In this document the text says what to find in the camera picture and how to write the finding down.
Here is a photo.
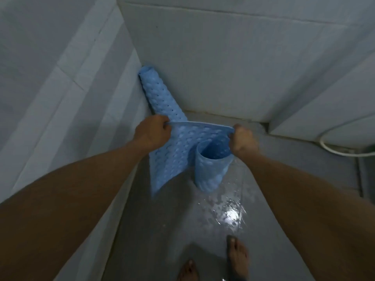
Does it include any person's left hand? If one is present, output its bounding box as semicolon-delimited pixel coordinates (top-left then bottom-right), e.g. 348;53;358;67
134;115;172;151

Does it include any person's right hand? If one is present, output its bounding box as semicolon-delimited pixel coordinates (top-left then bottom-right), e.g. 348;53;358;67
228;124;260;159

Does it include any blue bubbled rubber bath mat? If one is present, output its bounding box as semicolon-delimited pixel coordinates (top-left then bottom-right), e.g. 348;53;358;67
138;66;236;198

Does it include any person's right forearm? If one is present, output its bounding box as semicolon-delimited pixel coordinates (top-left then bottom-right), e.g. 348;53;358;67
241;151;375;281

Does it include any person's left forearm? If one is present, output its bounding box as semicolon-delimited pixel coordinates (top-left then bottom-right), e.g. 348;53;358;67
0;138;147;281

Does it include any person's right foot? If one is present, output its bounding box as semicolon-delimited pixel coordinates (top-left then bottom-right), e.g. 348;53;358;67
226;235;249;281

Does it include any person's foot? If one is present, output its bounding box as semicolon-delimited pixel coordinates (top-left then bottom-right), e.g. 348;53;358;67
226;235;249;281
177;259;200;281

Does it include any person's left foot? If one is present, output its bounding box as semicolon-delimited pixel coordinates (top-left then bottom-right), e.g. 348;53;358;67
177;259;200;281

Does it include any white shower hose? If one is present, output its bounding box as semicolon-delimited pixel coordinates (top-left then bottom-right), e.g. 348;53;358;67
319;120;375;157

